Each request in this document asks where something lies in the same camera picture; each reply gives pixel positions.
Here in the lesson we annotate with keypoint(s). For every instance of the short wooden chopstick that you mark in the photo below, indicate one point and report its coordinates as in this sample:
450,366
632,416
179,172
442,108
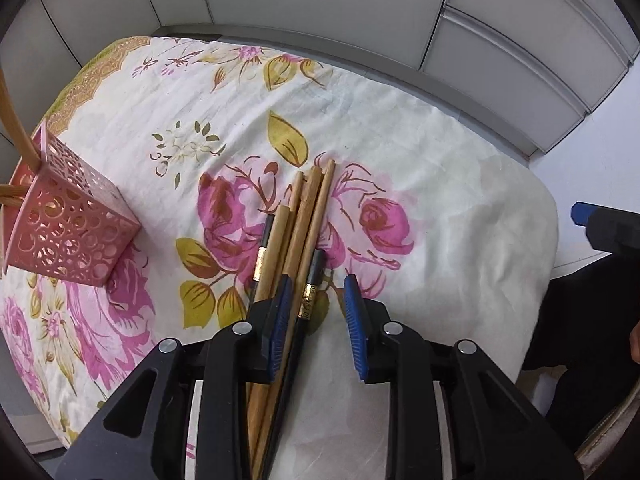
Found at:
310,213

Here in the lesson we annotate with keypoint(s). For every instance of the floral white tablecloth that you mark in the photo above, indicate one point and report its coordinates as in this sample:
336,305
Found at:
206,141

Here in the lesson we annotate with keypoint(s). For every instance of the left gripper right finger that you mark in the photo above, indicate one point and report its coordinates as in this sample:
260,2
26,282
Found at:
365,319

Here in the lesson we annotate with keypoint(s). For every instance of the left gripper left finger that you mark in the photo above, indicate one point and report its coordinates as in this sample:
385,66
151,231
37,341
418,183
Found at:
269,321

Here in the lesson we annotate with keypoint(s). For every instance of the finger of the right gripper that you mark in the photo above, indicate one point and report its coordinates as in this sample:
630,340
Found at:
581,212

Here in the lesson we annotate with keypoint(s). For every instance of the pink perforated utensil holder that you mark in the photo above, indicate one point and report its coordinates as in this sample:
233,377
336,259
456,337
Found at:
73,224

